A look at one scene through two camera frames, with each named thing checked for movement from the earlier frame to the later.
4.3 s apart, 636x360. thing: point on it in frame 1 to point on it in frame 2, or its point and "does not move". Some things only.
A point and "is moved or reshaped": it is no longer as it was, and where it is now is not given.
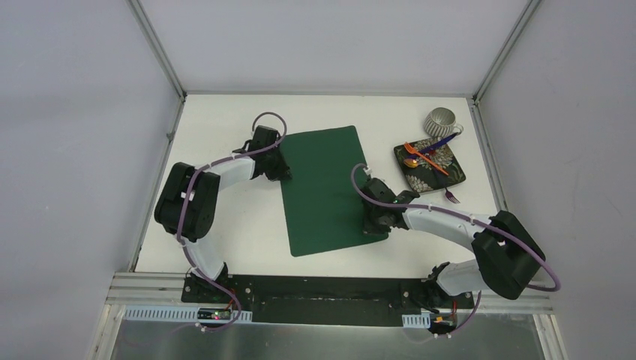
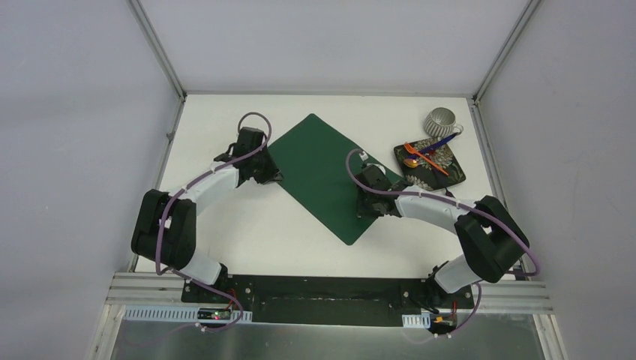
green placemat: (324, 211) is moved or reshaped
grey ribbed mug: (440, 122) does not move
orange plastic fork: (410, 149) does not move
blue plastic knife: (439, 144) does not move
